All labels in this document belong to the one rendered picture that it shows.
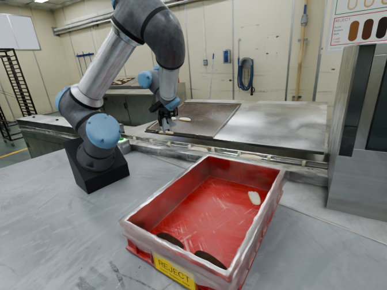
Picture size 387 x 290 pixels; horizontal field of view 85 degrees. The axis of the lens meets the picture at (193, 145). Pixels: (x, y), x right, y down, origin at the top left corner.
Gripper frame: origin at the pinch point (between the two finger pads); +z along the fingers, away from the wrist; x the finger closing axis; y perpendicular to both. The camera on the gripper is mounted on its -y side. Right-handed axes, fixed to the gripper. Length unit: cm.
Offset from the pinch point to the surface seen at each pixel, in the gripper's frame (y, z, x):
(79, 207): 2, 12, -58
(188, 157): 19.5, 9.4, -9.0
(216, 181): 41.1, 11.1, -21.7
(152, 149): -3.7, 8.7, -9.2
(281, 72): 0, -2, 370
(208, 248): 53, 11, -53
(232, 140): 36.3, 4.9, 10.5
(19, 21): -702, -179, 259
